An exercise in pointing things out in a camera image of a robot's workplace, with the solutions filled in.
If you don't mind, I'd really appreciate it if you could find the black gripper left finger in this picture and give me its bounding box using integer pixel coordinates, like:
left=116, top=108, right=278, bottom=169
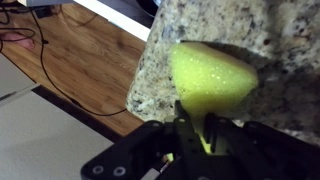
left=80, top=99, right=204, bottom=180

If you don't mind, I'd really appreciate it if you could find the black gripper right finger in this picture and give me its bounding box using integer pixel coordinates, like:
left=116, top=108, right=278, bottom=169
left=203, top=113, right=320, bottom=180

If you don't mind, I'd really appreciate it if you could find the yellow sponge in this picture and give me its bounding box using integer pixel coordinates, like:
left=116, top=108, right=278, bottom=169
left=168, top=41, right=259, bottom=154

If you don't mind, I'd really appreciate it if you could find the grey flat panel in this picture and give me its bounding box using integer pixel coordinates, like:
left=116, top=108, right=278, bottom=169
left=0, top=53, right=114, bottom=180

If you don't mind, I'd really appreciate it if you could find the thin black floor cable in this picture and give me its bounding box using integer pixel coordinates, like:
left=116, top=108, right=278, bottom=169
left=0, top=3, right=128, bottom=118

